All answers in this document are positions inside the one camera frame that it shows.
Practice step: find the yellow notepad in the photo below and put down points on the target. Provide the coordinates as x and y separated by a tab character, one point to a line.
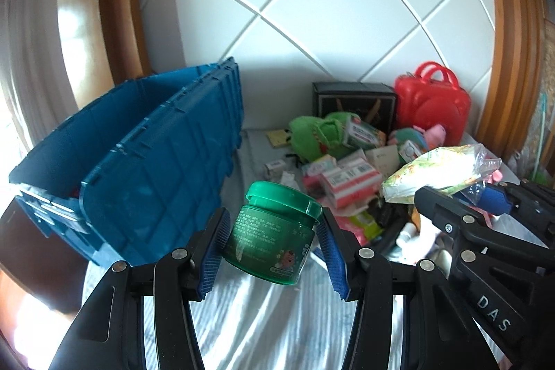
279	136

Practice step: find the yellow green bagged packet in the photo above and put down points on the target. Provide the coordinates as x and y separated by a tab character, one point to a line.
438	170

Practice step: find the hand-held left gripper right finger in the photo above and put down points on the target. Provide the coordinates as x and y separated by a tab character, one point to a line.
331	257

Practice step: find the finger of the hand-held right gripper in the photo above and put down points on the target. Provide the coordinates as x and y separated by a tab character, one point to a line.
433	201
498	199

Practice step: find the pale pink box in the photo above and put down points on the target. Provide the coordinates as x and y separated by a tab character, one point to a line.
318	168

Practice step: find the white curtain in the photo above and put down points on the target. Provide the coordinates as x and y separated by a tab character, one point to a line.
26	71

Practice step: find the blue plastic crate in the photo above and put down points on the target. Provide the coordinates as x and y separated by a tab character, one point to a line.
164	179

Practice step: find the red toy suitcase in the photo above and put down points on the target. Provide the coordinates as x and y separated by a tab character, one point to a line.
433	105

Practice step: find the pink white medicine box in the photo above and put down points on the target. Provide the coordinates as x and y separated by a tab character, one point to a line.
347	179

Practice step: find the striped tablecloth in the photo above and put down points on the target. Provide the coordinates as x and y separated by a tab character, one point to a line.
260	322

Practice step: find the black gift box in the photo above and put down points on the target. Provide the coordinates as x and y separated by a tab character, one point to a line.
351	101

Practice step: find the small white box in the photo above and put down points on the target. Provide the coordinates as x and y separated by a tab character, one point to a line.
274	167
288	179

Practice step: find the teal pink plush toy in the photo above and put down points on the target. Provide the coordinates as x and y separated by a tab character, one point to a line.
405	136

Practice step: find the green pink white box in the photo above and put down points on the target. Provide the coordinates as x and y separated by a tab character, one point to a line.
362	133

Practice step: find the wooden wall frame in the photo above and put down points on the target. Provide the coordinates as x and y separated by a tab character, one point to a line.
108	14
511	49

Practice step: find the small green dot box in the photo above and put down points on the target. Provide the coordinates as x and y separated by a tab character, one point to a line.
409	151

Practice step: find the white card box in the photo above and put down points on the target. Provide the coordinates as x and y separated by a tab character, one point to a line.
383	157

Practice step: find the green mop pole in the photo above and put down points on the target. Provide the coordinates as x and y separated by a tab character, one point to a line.
540	136

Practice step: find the green plush toy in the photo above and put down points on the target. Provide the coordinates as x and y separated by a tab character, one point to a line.
316	136

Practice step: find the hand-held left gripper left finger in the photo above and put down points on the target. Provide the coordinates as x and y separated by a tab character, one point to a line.
212	257

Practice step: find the green plastic jar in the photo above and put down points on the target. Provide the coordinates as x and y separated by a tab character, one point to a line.
269	235

